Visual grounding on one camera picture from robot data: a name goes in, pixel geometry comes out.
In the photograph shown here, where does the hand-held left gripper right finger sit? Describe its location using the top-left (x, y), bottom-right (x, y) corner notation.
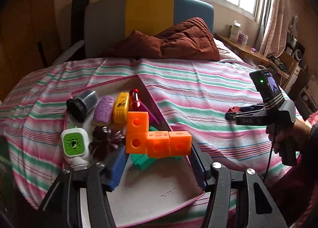
top-left (191, 143), bottom-right (287, 228)

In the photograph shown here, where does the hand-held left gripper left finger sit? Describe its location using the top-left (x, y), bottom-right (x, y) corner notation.
top-left (37, 141), bottom-right (129, 228)

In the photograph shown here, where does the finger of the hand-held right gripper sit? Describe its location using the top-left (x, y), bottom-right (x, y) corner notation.
top-left (225, 112), bottom-right (245, 121)
top-left (239, 105), bottom-right (259, 113)

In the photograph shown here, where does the green plastic toy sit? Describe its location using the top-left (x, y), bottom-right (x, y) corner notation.
top-left (129, 126), bottom-right (184, 170)

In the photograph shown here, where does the dark brown toy figure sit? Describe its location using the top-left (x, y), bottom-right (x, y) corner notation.
top-left (89, 127), bottom-right (125, 160)

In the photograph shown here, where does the pink-edged white box tray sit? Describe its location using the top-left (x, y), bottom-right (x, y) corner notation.
top-left (63, 75), bottom-right (207, 227)

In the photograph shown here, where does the orange cube block chain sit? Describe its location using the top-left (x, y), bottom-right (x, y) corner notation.
top-left (125, 111), bottom-right (192, 158)

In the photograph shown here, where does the green and white toy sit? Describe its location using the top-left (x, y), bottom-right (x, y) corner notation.
top-left (61, 127), bottom-right (90, 171)

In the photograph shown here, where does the purple textured oval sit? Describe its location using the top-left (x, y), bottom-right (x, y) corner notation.
top-left (93, 95), bottom-right (116, 126)

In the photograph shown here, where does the yellow plastic toy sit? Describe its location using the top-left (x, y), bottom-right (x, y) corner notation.
top-left (113, 92), bottom-right (130, 124)

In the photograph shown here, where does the red metallic cylinder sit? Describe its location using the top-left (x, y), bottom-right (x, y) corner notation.
top-left (129, 89), bottom-right (149, 113)

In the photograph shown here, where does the black filter cup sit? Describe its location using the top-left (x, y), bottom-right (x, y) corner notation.
top-left (66, 89), bottom-right (100, 123)

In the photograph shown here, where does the person's right forearm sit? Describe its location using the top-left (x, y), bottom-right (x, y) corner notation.
top-left (297, 114), bottom-right (318, 171)

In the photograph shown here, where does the person's right hand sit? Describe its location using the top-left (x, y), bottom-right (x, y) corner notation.
top-left (265, 120), bottom-right (311, 160)

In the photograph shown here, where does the striped bed sheet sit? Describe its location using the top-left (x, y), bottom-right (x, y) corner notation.
top-left (0, 58), bottom-right (306, 218)

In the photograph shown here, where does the wooden bedside shelf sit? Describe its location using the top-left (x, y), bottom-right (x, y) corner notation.
top-left (215, 34), bottom-right (271, 64)

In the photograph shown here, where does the white pillow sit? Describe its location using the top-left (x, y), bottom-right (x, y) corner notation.
top-left (216, 39), bottom-right (245, 62)

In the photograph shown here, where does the grey boombox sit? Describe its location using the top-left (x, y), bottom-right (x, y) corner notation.
top-left (286, 37), bottom-right (305, 61)

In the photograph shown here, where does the person's pink clothing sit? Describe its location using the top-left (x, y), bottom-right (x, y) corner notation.
top-left (271, 166), bottom-right (318, 228)

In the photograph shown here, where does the brown quilt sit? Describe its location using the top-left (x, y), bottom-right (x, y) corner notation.
top-left (96, 17), bottom-right (221, 61)

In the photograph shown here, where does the beige curtain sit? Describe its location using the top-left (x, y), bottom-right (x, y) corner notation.
top-left (258, 0), bottom-right (291, 57)

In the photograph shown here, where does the grey yellow blue headboard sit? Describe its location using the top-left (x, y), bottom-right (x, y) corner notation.
top-left (83, 0), bottom-right (214, 58)

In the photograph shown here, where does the black rolled mat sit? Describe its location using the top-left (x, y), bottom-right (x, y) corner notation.
top-left (71, 0), bottom-right (89, 52)

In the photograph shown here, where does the wooden wardrobe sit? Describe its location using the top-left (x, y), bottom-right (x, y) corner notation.
top-left (0, 0), bottom-right (57, 99)

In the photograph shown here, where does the black cable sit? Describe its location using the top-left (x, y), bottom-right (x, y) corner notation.
top-left (262, 141), bottom-right (277, 184)

